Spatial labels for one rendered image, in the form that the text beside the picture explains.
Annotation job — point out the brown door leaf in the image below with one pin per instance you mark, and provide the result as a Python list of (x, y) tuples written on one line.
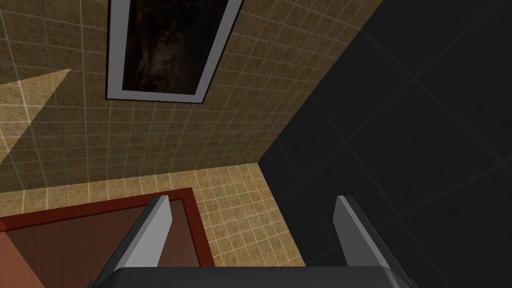
[(80, 244)]

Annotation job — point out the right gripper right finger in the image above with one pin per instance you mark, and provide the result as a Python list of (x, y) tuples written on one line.
[(356, 236)]

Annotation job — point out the dark picture in grey frame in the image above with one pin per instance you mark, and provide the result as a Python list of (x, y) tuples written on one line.
[(168, 48)]

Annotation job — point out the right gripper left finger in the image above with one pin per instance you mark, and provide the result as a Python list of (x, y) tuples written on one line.
[(150, 238)]

